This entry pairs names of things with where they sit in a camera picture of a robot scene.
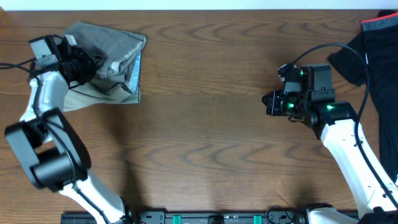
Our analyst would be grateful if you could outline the grey shorts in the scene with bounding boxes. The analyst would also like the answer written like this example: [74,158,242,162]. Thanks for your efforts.
[65,22,146,80]

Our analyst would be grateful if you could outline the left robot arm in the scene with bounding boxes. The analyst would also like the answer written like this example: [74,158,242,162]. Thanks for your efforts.
[4,35,140,223]

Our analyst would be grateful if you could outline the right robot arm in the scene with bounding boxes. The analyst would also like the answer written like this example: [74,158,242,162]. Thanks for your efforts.
[262,64,397,223]

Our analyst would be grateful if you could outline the folded khaki shorts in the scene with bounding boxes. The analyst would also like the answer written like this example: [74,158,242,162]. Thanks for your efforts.
[63,52,141,112]

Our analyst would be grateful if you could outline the black t-shirt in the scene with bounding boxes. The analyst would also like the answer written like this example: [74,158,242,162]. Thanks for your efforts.
[326,29,398,184]

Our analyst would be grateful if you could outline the small black looped cable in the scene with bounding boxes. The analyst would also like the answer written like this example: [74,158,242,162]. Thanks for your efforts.
[266,205,296,224]

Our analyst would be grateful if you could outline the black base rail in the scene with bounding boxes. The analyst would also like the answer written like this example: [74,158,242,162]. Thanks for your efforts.
[60,210,360,224]

